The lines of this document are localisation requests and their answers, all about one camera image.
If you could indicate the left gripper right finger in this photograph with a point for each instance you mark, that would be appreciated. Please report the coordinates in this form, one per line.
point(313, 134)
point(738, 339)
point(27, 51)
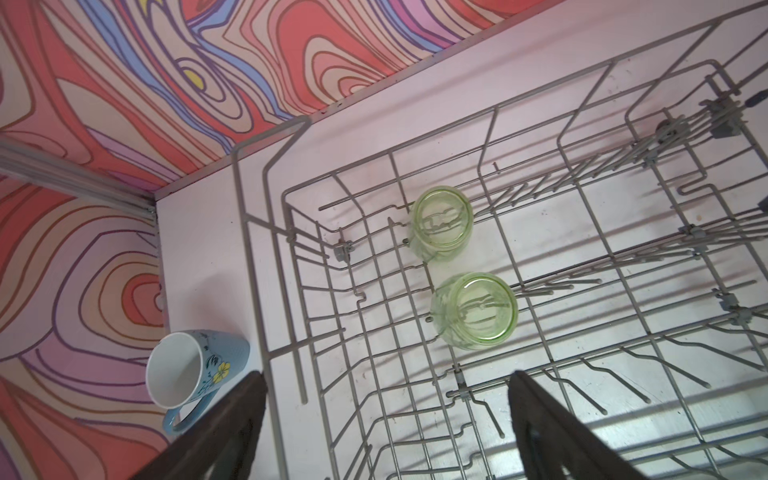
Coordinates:
point(552, 443)

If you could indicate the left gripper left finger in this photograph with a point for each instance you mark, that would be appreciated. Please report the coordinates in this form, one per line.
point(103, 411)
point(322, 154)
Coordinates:
point(223, 443)

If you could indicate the green glass cup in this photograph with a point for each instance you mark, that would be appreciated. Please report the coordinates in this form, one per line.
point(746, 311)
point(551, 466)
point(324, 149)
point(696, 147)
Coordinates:
point(441, 224)
point(474, 311)

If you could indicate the blue floral ceramic mug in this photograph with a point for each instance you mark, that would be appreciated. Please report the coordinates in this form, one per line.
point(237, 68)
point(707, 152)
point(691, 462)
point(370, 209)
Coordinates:
point(186, 369)

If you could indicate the grey wire dish rack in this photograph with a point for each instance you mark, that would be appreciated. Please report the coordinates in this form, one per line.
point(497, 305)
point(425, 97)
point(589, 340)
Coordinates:
point(625, 204)

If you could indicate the aluminium frame rails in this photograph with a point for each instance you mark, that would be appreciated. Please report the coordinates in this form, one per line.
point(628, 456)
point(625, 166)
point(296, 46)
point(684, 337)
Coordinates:
point(43, 169)

